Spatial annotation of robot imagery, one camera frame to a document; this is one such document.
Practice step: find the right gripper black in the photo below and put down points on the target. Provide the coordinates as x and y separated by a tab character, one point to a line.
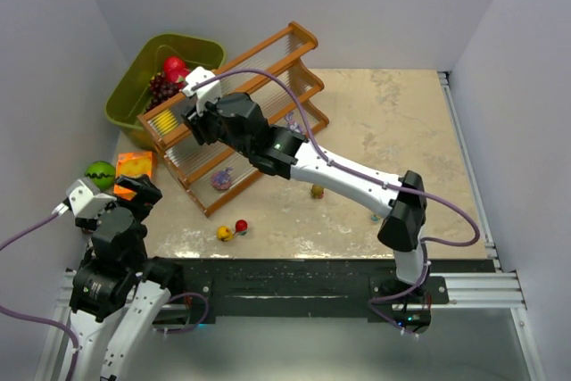
198	120

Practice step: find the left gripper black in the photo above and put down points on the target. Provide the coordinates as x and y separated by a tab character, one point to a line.
135	189

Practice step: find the purple figure pink donut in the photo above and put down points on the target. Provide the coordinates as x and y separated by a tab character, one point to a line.
221	180

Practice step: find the purple bunny pink base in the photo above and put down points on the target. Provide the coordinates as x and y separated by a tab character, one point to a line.
293	124

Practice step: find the orange three-tier ribbed shelf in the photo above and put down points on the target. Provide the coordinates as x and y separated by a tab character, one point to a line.
273	75

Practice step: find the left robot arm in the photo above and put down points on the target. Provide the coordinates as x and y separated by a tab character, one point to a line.
118	290

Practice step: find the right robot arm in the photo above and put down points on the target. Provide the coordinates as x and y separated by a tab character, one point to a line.
399	201

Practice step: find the orange snack box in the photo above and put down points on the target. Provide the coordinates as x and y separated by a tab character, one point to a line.
136	164

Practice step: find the yellow plastic lemon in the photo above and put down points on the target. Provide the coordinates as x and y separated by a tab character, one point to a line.
165	122

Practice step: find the green watermelon ball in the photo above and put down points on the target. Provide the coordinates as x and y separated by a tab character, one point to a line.
102	174

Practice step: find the dark purple grape bunch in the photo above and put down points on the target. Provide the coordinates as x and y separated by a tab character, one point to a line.
163	86

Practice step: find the red dragon fruit toy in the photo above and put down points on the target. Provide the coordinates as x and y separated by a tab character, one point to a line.
176	69

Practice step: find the green plastic bin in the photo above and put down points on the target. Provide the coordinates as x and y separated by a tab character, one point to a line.
132	95

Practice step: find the yellow duck toy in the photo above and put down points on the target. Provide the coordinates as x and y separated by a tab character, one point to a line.
224	234

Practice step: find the red heart toy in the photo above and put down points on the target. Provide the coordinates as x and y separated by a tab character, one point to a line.
241	227

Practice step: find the brown round toy figure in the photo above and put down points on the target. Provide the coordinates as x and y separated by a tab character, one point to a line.
317	192

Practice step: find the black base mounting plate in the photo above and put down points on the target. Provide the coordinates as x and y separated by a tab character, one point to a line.
272	288

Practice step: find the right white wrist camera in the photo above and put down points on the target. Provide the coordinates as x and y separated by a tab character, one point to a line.
202	86

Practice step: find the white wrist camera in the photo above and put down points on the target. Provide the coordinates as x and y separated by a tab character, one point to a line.
84	200
202	86

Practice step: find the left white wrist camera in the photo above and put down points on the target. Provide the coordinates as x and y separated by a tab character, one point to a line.
84	200

